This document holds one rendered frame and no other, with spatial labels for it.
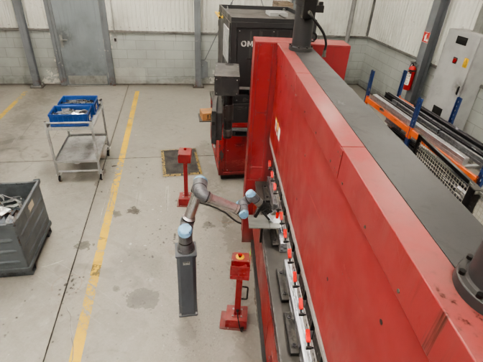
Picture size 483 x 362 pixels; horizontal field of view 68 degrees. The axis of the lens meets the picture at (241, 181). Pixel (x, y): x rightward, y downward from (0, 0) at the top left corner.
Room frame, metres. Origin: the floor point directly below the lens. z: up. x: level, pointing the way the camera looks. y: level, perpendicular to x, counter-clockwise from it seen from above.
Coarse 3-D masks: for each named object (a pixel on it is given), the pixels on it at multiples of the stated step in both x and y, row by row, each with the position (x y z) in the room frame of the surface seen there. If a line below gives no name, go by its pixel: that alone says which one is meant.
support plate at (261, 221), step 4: (248, 216) 2.51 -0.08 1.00; (252, 216) 2.51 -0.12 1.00; (260, 216) 2.52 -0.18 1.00; (264, 216) 2.52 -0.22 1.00; (248, 220) 2.46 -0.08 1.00; (252, 220) 2.46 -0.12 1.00; (256, 220) 2.46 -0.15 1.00; (260, 220) 2.47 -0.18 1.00; (264, 220) 2.47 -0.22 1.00; (268, 220) 2.47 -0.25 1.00; (252, 224) 2.40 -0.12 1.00; (256, 224) 2.41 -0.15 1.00; (260, 224) 2.41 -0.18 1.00; (264, 224) 2.41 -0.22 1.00; (268, 224) 2.42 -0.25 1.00; (272, 224) 2.42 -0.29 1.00; (276, 224) 2.42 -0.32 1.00; (264, 228) 2.37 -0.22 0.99; (268, 228) 2.37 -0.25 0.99; (272, 228) 2.37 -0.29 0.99; (276, 228) 2.37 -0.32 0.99
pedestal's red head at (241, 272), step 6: (234, 252) 2.28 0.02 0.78; (234, 258) 2.22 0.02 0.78; (246, 258) 2.22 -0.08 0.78; (234, 264) 2.19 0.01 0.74; (240, 264) 2.18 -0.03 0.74; (246, 264) 2.18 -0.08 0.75; (234, 270) 2.09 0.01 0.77; (240, 270) 2.09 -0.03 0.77; (246, 270) 2.09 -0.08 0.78; (234, 276) 2.09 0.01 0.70; (240, 276) 2.09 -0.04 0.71; (246, 276) 2.09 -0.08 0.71
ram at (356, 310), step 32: (288, 96) 2.60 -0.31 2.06; (288, 128) 2.45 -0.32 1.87; (288, 160) 2.31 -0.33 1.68; (320, 160) 1.59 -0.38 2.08; (288, 192) 2.16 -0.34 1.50; (320, 192) 1.49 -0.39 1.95; (320, 224) 1.40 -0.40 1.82; (352, 224) 1.07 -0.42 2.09; (320, 256) 1.31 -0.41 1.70; (352, 256) 1.00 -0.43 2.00; (320, 288) 1.22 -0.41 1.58; (352, 288) 0.94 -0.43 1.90; (384, 288) 0.76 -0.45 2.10; (320, 320) 1.13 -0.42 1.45; (352, 320) 0.87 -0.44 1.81; (384, 320) 0.71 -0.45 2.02; (352, 352) 0.80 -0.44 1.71; (384, 352) 0.66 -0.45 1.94; (416, 352) 0.55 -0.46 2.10
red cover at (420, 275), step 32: (288, 64) 2.66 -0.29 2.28; (320, 96) 1.91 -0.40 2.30; (320, 128) 1.63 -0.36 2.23; (352, 160) 1.19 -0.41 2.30; (352, 192) 1.10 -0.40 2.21; (384, 192) 0.98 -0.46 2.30; (384, 224) 0.84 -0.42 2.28; (416, 224) 0.82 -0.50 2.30; (384, 256) 0.79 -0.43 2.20; (416, 256) 0.69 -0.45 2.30; (416, 288) 0.62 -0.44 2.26; (448, 288) 0.59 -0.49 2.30; (416, 320) 0.58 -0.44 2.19; (448, 320) 0.50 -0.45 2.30; (480, 320) 0.50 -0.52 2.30; (448, 352) 0.46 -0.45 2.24; (480, 352) 0.43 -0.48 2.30
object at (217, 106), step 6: (216, 102) 3.66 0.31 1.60; (222, 102) 3.75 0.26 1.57; (216, 108) 3.48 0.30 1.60; (222, 108) 3.57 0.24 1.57; (216, 114) 3.43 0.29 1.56; (222, 114) 3.58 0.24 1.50; (216, 120) 3.43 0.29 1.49; (222, 120) 3.68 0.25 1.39; (216, 126) 3.43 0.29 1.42; (216, 132) 3.43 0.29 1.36; (216, 138) 3.43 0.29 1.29
